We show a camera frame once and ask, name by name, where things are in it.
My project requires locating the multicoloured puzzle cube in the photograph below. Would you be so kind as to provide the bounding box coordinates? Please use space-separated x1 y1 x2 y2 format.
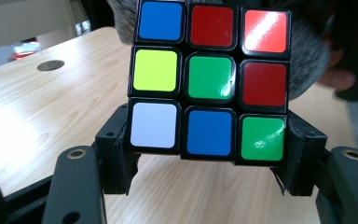
127 0 294 168

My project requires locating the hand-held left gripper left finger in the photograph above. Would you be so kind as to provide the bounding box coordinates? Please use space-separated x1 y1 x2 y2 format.
94 104 142 196

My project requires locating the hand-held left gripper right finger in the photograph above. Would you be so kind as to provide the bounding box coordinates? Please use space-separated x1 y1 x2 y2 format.
269 109 329 197

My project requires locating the dark round table grommet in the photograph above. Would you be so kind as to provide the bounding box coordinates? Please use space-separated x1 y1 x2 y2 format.
36 59 66 73

